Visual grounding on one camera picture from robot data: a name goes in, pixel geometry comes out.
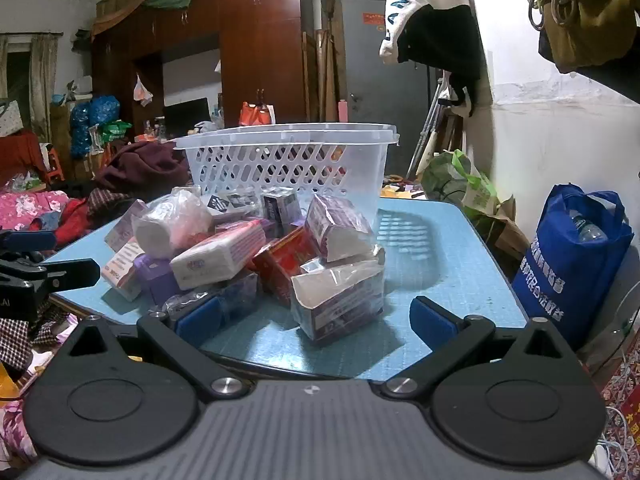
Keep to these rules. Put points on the wooden boards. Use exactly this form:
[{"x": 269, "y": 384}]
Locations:
[{"x": 325, "y": 75}]

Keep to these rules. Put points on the white black printed box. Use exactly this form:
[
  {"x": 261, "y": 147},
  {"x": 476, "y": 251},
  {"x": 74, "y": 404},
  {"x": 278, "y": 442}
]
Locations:
[{"x": 235, "y": 202}]

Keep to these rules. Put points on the black hanging garment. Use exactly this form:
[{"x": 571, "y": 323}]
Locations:
[{"x": 440, "y": 45}]

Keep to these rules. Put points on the maroon cloth pile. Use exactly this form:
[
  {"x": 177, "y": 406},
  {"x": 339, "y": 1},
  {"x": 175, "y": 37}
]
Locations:
[{"x": 145, "y": 165}]

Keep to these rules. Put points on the white purple box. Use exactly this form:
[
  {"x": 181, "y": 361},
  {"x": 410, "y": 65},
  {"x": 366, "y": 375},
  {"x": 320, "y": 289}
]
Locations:
[{"x": 340, "y": 300}]

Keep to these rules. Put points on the red door notice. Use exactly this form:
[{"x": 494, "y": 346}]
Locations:
[{"x": 375, "y": 18}]

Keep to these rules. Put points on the checkered cloth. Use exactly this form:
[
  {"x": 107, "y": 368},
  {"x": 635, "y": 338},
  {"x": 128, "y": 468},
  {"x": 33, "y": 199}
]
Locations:
[{"x": 30, "y": 330}]

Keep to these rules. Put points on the red cloth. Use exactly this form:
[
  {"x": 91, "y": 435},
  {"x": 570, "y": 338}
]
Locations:
[{"x": 20, "y": 155}]

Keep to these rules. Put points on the green white bag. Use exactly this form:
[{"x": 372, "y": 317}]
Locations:
[{"x": 115, "y": 130}]

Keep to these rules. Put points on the green plastic bag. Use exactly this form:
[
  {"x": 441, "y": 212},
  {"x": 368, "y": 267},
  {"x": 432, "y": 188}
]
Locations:
[{"x": 450, "y": 180}]

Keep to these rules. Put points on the white printed hanging garment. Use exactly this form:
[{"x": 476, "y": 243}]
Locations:
[{"x": 405, "y": 10}]

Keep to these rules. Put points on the orange white bag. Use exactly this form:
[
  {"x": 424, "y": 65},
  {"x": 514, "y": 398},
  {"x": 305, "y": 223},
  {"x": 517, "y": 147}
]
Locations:
[{"x": 255, "y": 112}]

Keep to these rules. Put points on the pink floral blanket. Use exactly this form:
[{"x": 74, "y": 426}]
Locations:
[{"x": 25, "y": 210}]

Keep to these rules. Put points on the red box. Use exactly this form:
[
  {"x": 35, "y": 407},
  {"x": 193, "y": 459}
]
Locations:
[{"x": 282, "y": 262}]

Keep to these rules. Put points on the clear plastic bottle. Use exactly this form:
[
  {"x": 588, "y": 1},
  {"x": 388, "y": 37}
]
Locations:
[{"x": 587, "y": 230}]

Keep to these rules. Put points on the lavender box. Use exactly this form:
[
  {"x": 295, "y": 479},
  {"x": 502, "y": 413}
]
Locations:
[{"x": 125, "y": 227}]

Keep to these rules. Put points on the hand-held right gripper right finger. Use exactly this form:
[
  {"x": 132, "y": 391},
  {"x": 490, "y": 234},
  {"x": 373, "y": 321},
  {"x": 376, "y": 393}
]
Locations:
[{"x": 432, "y": 317}]

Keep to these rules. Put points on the toilet paper roll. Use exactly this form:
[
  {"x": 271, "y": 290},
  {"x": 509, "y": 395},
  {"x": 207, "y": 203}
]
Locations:
[{"x": 165, "y": 225}]

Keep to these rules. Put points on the grey door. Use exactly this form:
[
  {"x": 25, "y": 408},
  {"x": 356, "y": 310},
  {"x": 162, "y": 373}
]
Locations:
[{"x": 370, "y": 70}]

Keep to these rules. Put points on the dark blue pack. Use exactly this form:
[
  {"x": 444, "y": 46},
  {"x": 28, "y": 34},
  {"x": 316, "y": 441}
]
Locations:
[{"x": 237, "y": 292}]

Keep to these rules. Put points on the brown wooden wardrobe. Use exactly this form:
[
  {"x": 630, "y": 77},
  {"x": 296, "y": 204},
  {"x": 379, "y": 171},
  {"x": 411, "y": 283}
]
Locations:
[{"x": 260, "y": 60}]

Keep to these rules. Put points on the metal crutches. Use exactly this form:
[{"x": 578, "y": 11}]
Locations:
[{"x": 430, "y": 120}]

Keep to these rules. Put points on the small dark box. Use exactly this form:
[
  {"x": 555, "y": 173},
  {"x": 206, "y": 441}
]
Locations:
[{"x": 282, "y": 207}]

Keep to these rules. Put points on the red patterned mat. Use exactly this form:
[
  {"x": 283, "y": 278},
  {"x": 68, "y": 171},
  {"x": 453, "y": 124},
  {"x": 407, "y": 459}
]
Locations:
[{"x": 625, "y": 400}]

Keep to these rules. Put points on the clear plastic basket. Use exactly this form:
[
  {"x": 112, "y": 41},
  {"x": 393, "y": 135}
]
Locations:
[{"x": 300, "y": 170}]

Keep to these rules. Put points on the white pink tissue pack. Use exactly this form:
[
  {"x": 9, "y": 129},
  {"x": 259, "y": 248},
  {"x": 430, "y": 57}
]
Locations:
[{"x": 220, "y": 255}]

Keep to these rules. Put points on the pink flat item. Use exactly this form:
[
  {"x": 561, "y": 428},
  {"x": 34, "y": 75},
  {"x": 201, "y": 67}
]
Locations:
[{"x": 343, "y": 110}]

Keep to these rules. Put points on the olive hanging bag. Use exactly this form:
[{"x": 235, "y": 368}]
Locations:
[{"x": 595, "y": 20}]

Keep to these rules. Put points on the white hanging plastic bag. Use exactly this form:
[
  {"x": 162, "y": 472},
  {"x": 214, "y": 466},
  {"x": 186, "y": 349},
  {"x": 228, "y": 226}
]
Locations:
[{"x": 141, "y": 90}]

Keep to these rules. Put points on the black television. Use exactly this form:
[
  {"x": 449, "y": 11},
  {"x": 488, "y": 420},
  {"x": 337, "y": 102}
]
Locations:
[{"x": 187, "y": 115}]

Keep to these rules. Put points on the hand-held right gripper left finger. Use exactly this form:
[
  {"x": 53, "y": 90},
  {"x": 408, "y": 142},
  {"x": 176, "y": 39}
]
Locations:
[{"x": 200, "y": 317}]

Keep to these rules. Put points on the patterned curtain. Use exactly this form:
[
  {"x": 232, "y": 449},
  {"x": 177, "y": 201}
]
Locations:
[{"x": 42, "y": 75}]

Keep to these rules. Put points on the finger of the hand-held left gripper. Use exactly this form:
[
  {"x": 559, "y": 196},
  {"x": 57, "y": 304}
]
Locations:
[
  {"x": 65, "y": 274},
  {"x": 27, "y": 240}
]

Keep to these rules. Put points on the blue plastic bags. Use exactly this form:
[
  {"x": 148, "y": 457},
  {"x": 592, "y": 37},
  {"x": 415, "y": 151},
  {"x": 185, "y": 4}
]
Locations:
[{"x": 95, "y": 115}]

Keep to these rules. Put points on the white orange box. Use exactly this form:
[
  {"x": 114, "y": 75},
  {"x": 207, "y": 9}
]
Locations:
[{"x": 120, "y": 272}]

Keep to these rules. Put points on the brown cardboard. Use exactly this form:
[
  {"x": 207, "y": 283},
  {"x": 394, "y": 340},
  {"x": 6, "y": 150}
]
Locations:
[{"x": 507, "y": 230}]

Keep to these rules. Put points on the blue tote bag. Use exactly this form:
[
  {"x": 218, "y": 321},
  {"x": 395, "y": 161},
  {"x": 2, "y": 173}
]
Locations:
[{"x": 565, "y": 270}]

